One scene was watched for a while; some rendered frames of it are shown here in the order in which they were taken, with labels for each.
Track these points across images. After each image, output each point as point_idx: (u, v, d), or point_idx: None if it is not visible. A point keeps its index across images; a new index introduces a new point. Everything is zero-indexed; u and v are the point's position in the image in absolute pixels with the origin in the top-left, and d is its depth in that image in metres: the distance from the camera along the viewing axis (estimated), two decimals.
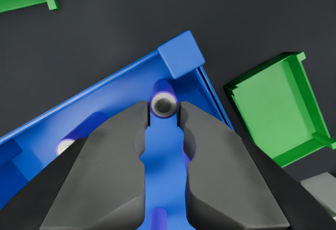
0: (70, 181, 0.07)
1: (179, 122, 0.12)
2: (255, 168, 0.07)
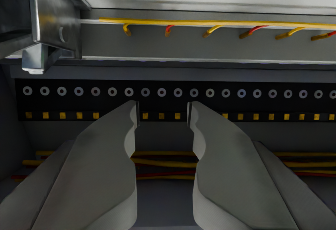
0: (59, 184, 0.06)
1: (189, 122, 0.12)
2: (266, 171, 0.07)
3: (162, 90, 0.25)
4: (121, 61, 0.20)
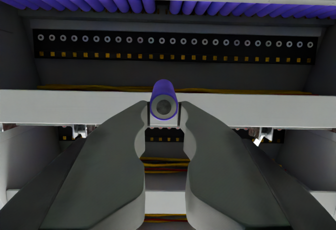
0: (70, 181, 0.07)
1: (179, 122, 0.12)
2: (255, 168, 0.07)
3: (129, 38, 0.38)
4: (98, 11, 0.32)
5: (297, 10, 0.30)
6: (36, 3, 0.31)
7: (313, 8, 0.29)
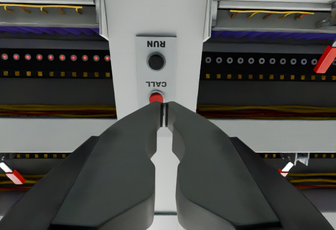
0: (82, 179, 0.07)
1: (167, 122, 0.12)
2: (244, 166, 0.07)
3: (294, 60, 0.38)
4: (286, 38, 0.34)
5: None
6: (235, 33, 0.33)
7: None
